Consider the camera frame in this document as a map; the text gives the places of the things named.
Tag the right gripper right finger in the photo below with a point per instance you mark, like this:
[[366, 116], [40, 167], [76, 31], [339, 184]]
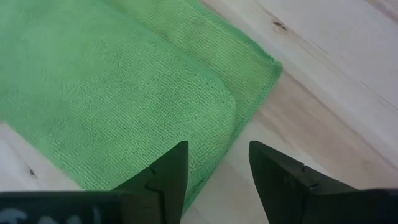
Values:
[[286, 186]]

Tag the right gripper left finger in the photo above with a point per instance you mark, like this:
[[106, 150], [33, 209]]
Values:
[[161, 186]]

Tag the green microfiber towel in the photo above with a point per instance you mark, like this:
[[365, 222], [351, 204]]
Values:
[[109, 93]]

